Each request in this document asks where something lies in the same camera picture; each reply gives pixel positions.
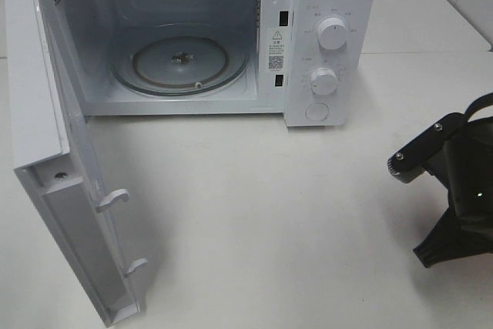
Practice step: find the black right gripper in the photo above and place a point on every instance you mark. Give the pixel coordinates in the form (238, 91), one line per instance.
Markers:
(463, 163)

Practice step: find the round white door button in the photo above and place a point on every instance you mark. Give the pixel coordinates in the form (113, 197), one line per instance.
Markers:
(317, 112)

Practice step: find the white microwave knob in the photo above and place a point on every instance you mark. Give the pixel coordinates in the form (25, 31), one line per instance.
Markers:
(323, 81)
(332, 32)

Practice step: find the white microwave door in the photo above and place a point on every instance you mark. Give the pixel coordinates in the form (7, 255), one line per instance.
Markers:
(55, 161)

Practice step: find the white microwave oven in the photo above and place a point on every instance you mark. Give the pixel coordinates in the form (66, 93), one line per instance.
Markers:
(275, 80)

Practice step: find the glass microwave turntable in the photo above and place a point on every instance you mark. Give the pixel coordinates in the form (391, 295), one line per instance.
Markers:
(181, 59)

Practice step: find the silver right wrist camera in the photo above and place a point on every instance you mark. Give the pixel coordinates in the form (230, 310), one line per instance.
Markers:
(425, 152)

